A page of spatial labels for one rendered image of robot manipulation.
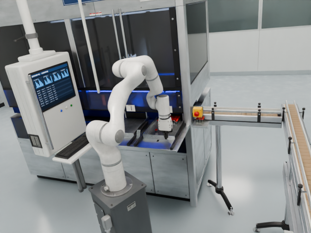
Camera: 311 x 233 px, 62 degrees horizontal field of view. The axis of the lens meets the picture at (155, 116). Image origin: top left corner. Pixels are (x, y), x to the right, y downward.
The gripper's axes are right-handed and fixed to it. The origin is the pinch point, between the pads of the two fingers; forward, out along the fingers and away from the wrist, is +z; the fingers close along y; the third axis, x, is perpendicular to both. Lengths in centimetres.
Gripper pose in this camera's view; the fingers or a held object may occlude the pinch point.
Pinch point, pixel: (166, 136)
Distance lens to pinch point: 194.5
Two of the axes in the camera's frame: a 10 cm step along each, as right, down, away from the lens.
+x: -3.4, 3.8, -8.6
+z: 0.9, 9.2, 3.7
